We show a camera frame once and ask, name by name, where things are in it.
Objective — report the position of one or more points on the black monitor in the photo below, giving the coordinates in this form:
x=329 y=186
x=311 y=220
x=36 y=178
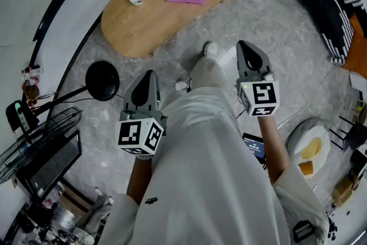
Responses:
x=54 y=163

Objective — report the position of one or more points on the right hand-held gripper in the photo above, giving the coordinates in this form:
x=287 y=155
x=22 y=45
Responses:
x=263 y=94

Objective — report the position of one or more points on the black router with antennas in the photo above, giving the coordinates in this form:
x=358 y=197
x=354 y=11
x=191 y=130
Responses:
x=355 y=135

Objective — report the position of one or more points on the black white striped pillow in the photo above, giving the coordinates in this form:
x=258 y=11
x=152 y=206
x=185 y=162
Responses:
x=324 y=0

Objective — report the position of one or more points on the person's right forearm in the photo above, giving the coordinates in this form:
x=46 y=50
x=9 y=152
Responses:
x=271 y=146

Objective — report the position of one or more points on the white plastic bag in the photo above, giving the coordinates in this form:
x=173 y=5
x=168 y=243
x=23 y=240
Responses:
x=306 y=135

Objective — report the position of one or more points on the person's white shoe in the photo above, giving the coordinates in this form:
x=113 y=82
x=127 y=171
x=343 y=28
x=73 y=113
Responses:
x=181 y=85
x=210 y=48

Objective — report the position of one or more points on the person's beige trousers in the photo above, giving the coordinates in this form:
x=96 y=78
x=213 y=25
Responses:
x=206 y=71

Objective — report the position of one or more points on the wooden coffee table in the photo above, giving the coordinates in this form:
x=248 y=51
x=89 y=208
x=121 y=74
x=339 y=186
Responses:
x=137 y=28

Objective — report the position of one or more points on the silver metal pot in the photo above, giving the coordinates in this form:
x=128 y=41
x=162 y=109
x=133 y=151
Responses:
x=66 y=218

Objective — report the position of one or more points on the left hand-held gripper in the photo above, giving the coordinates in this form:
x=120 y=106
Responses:
x=129 y=135

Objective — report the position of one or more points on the orange foam block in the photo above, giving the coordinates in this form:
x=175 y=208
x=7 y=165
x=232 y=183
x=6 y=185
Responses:
x=306 y=168

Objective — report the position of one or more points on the cardboard box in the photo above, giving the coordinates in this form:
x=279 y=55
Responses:
x=344 y=190

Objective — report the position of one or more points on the person's white t-shirt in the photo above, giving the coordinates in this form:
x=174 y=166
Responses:
x=200 y=166

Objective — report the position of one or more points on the brown plush toy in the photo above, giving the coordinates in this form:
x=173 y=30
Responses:
x=31 y=91

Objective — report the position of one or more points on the black timer display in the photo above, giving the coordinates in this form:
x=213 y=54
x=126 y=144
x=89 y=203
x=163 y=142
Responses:
x=253 y=146

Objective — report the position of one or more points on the black device with green light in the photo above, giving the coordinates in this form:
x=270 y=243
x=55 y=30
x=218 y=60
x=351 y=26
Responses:
x=18 y=117

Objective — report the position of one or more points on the person's left forearm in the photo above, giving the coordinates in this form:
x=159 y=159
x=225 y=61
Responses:
x=140 y=180

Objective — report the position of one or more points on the black floor stand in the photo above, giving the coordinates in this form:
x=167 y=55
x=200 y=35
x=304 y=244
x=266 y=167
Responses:
x=101 y=80

